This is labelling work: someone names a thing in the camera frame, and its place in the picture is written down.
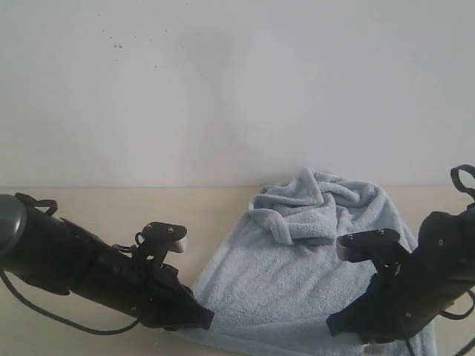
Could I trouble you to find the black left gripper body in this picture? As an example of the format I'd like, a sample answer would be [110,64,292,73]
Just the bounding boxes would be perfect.
[88,248,191,329]

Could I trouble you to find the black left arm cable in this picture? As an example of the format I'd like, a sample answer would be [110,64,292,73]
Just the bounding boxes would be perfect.
[0,268,142,337]

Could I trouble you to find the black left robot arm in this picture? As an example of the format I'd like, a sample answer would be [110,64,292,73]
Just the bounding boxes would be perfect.
[1,193,214,335]

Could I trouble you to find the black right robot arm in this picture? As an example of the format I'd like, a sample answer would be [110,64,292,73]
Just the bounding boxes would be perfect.
[326,209,474,343]

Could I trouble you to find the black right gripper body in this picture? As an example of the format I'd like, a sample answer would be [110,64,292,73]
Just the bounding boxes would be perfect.
[365,255,451,342]

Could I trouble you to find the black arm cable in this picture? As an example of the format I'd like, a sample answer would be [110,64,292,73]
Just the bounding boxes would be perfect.
[402,164,475,356]
[0,268,142,337]

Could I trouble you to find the light blue fleece towel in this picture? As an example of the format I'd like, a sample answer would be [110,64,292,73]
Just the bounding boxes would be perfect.
[178,169,417,355]

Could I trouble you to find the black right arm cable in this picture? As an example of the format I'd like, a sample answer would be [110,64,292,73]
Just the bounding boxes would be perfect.
[402,164,475,356]

